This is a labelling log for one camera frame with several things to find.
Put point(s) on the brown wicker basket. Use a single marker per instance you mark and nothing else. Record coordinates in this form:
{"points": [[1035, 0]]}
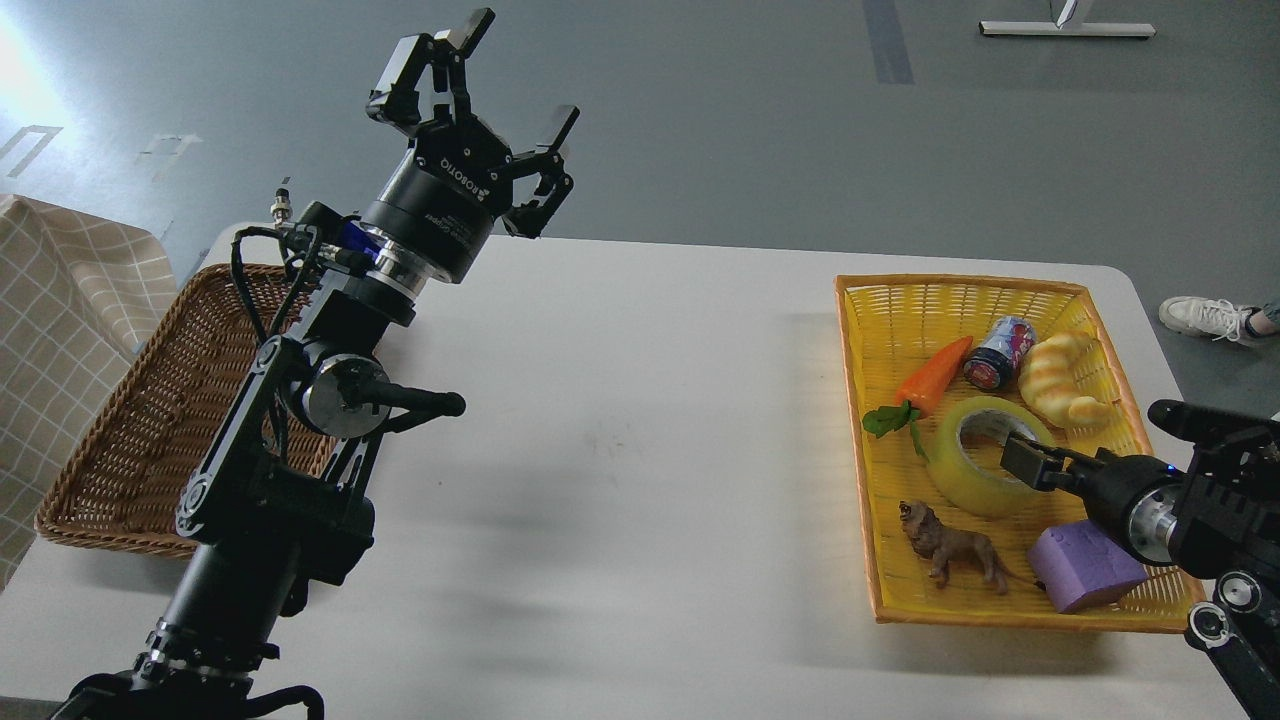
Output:
{"points": [[121, 486]]}

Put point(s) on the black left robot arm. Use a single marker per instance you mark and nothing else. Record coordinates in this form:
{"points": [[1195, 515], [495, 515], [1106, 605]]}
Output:
{"points": [[279, 500]]}

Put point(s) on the toy bread croissant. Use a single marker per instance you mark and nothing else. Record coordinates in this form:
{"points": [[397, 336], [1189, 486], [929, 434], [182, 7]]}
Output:
{"points": [[1047, 384]]}

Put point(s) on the white metal stand base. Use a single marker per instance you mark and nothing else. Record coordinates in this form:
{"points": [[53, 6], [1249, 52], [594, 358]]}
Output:
{"points": [[1069, 21]]}

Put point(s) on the yellow plastic basket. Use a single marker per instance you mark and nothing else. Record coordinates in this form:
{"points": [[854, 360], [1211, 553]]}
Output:
{"points": [[891, 326]]}

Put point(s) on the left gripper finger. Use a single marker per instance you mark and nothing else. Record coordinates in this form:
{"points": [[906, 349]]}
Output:
{"points": [[424, 84], [545, 162]]}

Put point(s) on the brown toy lion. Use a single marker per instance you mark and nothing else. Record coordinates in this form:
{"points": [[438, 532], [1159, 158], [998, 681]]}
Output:
{"points": [[932, 540]]}

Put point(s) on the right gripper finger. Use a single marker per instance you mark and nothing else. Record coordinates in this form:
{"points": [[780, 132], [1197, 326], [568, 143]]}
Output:
{"points": [[1043, 468]]}

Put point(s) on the white sneaker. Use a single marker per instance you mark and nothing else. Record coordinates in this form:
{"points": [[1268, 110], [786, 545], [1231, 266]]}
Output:
{"points": [[1220, 319]]}

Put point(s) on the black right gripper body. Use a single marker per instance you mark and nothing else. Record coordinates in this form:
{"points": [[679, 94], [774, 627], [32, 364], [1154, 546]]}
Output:
{"points": [[1131, 499]]}

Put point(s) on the small soda can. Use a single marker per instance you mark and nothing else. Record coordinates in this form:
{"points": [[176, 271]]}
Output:
{"points": [[997, 360]]}

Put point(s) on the purple foam block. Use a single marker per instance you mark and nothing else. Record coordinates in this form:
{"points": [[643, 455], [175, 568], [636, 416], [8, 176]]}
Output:
{"points": [[1081, 568]]}

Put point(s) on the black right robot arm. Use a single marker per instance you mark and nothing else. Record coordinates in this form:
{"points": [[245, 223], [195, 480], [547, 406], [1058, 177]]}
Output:
{"points": [[1216, 520]]}

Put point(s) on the beige checkered cloth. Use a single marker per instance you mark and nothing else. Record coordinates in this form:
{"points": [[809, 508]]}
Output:
{"points": [[80, 295]]}

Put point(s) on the orange toy carrot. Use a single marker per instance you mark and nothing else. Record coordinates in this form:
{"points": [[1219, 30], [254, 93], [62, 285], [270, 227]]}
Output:
{"points": [[919, 395]]}

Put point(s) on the yellow tape roll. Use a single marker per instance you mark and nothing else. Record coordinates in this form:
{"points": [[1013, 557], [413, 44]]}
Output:
{"points": [[965, 451]]}

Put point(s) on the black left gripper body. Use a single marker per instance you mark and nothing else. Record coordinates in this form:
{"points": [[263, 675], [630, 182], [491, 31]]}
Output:
{"points": [[442, 200]]}

